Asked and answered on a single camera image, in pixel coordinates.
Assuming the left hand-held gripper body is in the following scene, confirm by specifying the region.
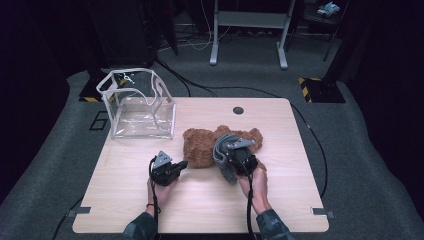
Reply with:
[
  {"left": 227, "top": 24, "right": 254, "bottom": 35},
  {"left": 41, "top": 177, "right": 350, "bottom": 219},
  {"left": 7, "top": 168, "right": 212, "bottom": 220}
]
[{"left": 148, "top": 150, "right": 182, "bottom": 187}]

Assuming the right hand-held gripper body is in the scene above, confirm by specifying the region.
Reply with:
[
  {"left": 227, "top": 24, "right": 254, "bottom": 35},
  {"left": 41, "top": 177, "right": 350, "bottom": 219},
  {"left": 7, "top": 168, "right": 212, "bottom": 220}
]
[{"left": 222, "top": 134, "right": 260, "bottom": 177}]

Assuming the brown teddy bear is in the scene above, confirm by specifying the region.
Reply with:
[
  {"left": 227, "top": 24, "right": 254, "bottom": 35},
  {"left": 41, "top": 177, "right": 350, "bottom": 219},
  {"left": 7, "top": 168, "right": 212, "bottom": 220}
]
[{"left": 182, "top": 124, "right": 268, "bottom": 173}]

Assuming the clear plastic bag white trim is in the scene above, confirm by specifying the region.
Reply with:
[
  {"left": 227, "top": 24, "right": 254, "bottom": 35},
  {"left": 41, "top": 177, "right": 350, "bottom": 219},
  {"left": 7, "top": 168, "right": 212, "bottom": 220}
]
[{"left": 95, "top": 67, "right": 177, "bottom": 140}]

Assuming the person's left hand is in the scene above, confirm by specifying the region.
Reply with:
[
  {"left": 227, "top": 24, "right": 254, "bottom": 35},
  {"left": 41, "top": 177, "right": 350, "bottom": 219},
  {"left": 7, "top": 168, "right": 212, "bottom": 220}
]
[{"left": 146, "top": 177, "right": 180, "bottom": 215}]

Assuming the person's right hand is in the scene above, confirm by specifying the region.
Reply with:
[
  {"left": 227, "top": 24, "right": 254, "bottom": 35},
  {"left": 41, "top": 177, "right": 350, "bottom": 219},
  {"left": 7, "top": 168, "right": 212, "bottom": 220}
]
[{"left": 236, "top": 166, "right": 273, "bottom": 216}]

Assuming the black cabinet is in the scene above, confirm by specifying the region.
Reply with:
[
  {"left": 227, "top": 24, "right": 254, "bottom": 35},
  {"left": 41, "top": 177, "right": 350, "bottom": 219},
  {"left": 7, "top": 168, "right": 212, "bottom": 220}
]
[{"left": 83, "top": 0, "right": 158, "bottom": 68}]

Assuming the dark curtain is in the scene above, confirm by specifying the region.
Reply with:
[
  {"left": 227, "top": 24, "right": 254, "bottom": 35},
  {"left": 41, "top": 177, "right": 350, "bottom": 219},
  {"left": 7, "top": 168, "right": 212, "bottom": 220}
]
[
  {"left": 0, "top": 0, "right": 72, "bottom": 198},
  {"left": 326, "top": 0, "right": 424, "bottom": 214}
]

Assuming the blue and white object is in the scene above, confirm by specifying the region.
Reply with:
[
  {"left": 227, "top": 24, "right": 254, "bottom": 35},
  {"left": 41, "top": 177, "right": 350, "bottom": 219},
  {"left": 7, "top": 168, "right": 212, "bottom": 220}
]
[{"left": 316, "top": 1, "right": 342, "bottom": 18}]

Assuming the left hand-held gripper cable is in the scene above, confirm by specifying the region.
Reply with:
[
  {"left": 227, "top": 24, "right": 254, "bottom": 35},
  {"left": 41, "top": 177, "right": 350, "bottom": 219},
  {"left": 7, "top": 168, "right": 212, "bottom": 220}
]
[{"left": 148, "top": 155, "right": 162, "bottom": 240}]

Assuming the hand-held gripper cable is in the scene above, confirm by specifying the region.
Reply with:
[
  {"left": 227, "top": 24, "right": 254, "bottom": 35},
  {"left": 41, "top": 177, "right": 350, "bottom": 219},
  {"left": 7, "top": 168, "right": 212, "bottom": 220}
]
[
  {"left": 148, "top": 155, "right": 162, "bottom": 240},
  {"left": 244, "top": 172, "right": 258, "bottom": 240}
]

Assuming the right hand-held gripper cable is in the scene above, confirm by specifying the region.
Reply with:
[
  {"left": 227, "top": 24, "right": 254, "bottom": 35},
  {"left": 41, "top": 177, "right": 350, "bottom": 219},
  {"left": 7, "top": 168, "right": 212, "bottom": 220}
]
[{"left": 244, "top": 172, "right": 258, "bottom": 240}]

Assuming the short black floor cable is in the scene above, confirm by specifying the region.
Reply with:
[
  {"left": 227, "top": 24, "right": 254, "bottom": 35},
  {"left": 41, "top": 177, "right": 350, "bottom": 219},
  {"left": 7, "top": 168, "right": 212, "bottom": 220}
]
[{"left": 53, "top": 196, "right": 84, "bottom": 240}]

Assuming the white metal desk frame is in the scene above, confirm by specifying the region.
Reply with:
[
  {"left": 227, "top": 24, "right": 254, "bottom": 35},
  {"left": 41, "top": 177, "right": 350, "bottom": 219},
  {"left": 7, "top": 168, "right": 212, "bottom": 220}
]
[{"left": 209, "top": 0, "right": 297, "bottom": 70}]

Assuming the white floor cable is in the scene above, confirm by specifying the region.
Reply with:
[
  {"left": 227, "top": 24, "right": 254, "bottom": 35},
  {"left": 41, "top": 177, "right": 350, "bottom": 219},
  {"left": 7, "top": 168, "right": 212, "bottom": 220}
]
[{"left": 179, "top": 0, "right": 233, "bottom": 52}]

